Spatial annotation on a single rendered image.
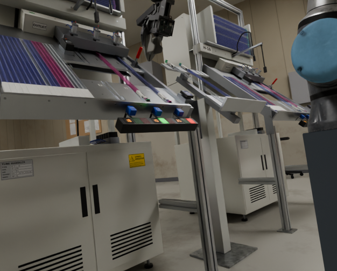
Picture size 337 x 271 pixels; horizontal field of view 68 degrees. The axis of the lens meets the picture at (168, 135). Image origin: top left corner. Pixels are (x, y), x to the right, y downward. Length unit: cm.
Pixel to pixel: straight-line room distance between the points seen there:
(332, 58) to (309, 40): 6
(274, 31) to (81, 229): 441
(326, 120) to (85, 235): 92
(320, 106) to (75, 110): 67
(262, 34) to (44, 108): 444
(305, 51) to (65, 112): 62
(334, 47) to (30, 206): 100
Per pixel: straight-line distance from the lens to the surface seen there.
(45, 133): 795
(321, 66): 61
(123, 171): 117
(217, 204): 134
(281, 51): 475
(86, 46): 131
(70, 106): 77
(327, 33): 61
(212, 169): 132
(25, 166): 103
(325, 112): 73
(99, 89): 93
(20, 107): 74
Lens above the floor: 54
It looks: 5 degrees up
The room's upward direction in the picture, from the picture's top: 7 degrees counter-clockwise
